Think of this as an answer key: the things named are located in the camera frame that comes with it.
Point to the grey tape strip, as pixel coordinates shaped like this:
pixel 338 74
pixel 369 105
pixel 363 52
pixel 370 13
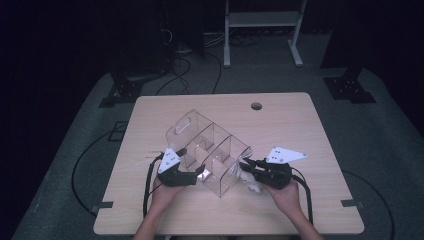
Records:
pixel 351 203
pixel 101 205

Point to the white cloth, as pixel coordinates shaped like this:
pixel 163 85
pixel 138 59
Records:
pixel 253 185

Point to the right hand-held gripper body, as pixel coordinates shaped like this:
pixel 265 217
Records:
pixel 275 175

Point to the clear acrylic divided organizer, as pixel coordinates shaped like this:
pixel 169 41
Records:
pixel 206 143

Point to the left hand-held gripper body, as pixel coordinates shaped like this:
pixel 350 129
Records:
pixel 175 179

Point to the white metal stand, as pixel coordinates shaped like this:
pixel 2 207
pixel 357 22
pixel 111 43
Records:
pixel 263 19

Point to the person's left hand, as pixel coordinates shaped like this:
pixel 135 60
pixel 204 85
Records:
pixel 165 196

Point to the black stand base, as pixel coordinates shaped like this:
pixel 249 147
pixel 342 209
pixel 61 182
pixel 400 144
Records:
pixel 348 88
pixel 123 91

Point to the person's right hand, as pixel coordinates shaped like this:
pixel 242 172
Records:
pixel 288 200

